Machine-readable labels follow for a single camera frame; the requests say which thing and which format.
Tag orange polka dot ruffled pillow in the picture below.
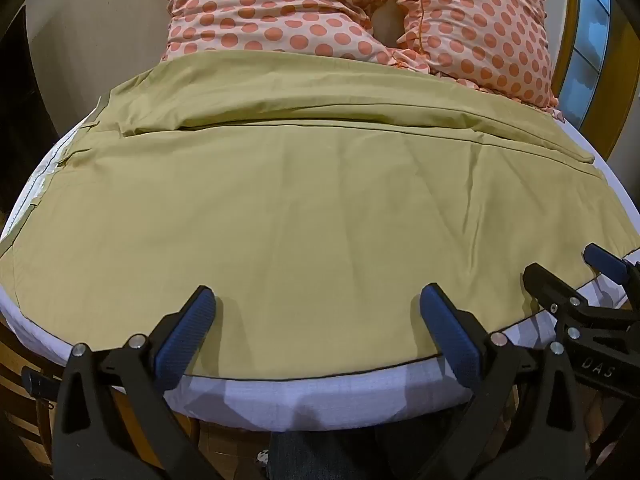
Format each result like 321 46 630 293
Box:
391 0 561 113

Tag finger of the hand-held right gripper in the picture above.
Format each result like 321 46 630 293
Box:
584 242 640 292
522 262 592 314

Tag person's leg in jeans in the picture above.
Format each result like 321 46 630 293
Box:
264 429 383 480

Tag bed with white sheet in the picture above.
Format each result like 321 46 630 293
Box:
0 95 640 435

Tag olive green bed sheet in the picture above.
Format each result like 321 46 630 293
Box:
0 50 640 378

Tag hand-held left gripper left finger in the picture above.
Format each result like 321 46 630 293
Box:
51 285 222 480

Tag window with wooden frame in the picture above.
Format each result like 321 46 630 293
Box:
550 0 640 128

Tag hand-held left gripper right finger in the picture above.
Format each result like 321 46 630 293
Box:
418 283 594 480

